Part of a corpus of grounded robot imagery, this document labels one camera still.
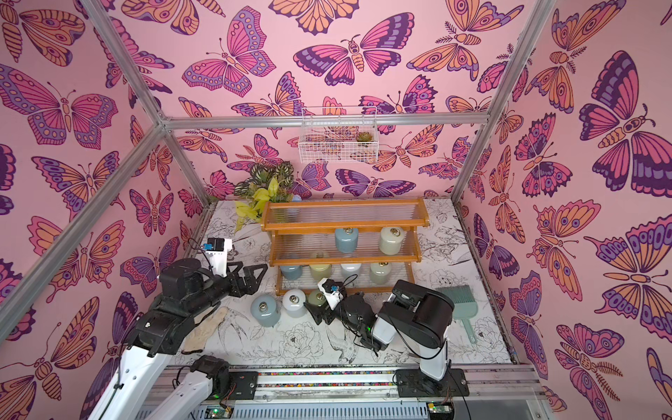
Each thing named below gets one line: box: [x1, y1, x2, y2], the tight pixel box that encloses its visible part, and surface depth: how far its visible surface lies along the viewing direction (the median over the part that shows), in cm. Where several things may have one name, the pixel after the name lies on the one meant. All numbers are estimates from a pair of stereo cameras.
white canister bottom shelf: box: [340, 263, 363, 284], surface depth 91 cm
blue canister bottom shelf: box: [280, 265, 304, 281], surface depth 92 cm
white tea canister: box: [281, 288, 308, 319], surface depth 84 cm
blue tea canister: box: [335, 226, 359, 254], surface depth 82 cm
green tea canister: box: [305, 287, 328, 307], surface depth 84 cm
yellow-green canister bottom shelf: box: [309, 264, 332, 283], surface depth 92 cm
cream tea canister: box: [378, 226, 406, 255], surface depth 81 cm
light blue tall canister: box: [250, 294, 281, 329], surface depth 82 cm
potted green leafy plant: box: [233, 161, 294, 233], surface depth 96 cm
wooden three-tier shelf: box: [260, 196, 432, 297], surface depth 91 cm
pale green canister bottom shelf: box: [370, 262, 392, 285], surface depth 91 cm
